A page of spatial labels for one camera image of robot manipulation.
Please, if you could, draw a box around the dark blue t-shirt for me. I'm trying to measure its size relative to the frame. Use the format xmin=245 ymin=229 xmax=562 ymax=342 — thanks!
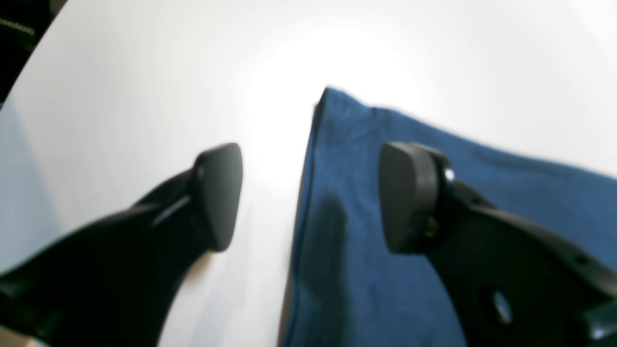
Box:
xmin=282 ymin=87 xmax=617 ymax=347

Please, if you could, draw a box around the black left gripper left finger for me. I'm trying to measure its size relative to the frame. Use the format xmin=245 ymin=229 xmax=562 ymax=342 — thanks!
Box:
xmin=1 ymin=143 xmax=243 ymax=347

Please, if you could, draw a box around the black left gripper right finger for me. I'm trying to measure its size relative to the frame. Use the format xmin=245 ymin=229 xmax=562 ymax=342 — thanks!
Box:
xmin=378 ymin=141 xmax=616 ymax=347

